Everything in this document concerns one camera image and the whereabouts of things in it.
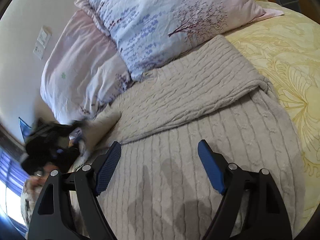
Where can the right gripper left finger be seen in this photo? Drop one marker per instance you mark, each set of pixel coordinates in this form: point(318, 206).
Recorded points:
point(53, 217)

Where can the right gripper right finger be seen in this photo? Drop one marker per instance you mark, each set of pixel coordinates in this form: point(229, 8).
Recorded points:
point(266, 215)

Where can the beige cable-knit sweater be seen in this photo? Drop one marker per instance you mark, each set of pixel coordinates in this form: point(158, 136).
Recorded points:
point(160, 189)

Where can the person's left hand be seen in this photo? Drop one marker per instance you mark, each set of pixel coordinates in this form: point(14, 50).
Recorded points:
point(36, 181)

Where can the blue window curtain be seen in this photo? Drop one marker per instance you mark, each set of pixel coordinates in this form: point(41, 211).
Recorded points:
point(12, 178)

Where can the pink floral pillow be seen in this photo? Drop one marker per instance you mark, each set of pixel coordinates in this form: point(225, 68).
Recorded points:
point(84, 73)

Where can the floral pillow with tree print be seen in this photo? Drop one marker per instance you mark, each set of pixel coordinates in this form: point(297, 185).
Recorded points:
point(150, 33)

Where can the yellow patterned bedspread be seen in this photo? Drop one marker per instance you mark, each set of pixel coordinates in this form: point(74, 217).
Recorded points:
point(285, 49)

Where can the white wall switch plate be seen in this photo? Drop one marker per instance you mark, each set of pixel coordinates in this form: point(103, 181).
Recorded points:
point(42, 42)

